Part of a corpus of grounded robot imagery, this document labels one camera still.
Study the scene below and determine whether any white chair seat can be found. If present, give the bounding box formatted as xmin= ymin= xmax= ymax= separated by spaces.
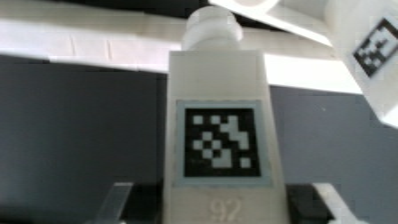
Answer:
xmin=208 ymin=0 xmax=332 ymax=46

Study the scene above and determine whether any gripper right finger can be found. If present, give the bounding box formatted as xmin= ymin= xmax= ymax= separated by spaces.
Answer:
xmin=286 ymin=183 xmax=369 ymax=224

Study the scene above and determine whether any white front fence bar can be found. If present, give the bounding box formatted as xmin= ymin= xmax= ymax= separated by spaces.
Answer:
xmin=0 ymin=6 xmax=364 ymax=96

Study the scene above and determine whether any white chair leg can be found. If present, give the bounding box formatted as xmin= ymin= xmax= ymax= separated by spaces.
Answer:
xmin=325 ymin=0 xmax=398 ymax=129
xmin=163 ymin=6 xmax=289 ymax=224

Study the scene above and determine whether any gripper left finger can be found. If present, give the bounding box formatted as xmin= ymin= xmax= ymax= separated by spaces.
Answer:
xmin=87 ymin=182 xmax=161 ymax=224

